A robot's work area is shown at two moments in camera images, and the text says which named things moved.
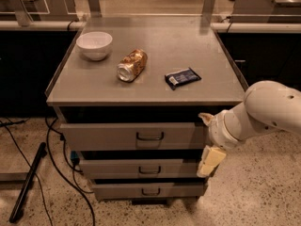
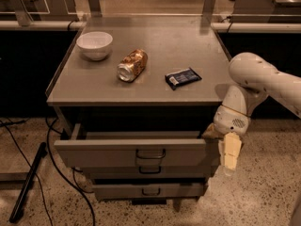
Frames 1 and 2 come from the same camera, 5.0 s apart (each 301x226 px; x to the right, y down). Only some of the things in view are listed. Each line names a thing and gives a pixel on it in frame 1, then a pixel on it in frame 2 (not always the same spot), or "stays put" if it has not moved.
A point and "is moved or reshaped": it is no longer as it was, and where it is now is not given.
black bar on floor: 41,153 stays put
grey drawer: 133,136 is moved or reshaped
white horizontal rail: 80,24 stays put
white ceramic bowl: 94,45 stays put
